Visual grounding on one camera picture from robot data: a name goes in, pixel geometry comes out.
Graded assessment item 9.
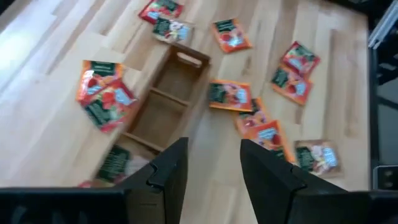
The red green snack packet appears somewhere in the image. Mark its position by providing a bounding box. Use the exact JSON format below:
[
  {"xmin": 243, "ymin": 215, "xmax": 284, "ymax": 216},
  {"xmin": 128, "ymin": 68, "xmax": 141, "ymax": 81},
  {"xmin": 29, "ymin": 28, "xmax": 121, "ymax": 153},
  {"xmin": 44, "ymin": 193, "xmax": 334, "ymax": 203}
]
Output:
[{"xmin": 244, "ymin": 119, "xmax": 295, "ymax": 164}]

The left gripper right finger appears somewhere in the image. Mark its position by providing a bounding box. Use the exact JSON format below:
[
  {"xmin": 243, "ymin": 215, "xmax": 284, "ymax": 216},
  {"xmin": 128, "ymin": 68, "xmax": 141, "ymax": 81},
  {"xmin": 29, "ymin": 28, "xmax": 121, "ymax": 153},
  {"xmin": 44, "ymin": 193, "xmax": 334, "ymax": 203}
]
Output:
[{"xmin": 239, "ymin": 138, "xmax": 348, "ymax": 224}]

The wooden compartment tea box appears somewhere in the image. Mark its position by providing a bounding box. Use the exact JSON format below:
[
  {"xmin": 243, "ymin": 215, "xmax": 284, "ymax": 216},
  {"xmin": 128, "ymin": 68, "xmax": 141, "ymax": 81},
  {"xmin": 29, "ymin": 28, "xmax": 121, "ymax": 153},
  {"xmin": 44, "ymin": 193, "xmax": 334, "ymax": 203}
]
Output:
[{"xmin": 90, "ymin": 43, "xmax": 213, "ymax": 189}]

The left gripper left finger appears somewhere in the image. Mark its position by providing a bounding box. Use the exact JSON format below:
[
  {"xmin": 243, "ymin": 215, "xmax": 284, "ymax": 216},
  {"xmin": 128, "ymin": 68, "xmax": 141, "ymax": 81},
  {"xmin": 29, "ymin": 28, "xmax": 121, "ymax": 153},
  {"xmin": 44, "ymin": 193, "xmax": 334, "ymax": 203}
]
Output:
[{"xmin": 115, "ymin": 136, "xmax": 190, "ymax": 224}]

